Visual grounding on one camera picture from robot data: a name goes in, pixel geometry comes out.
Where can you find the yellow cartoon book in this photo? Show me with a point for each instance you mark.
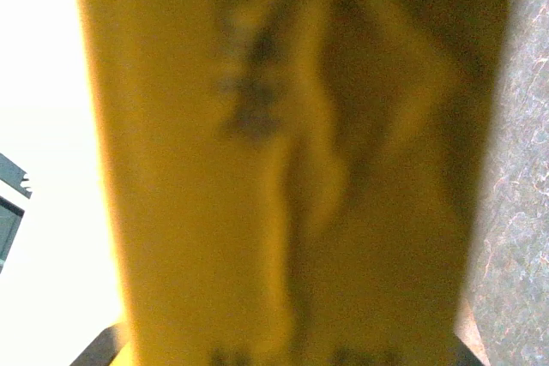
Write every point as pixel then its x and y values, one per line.
pixel 279 169

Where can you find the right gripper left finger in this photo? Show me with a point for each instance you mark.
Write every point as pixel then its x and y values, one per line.
pixel 96 349

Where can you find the dark grey angular structure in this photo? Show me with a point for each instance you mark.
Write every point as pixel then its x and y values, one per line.
pixel 10 211

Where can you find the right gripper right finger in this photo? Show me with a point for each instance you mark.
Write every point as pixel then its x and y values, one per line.
pixel 469 355

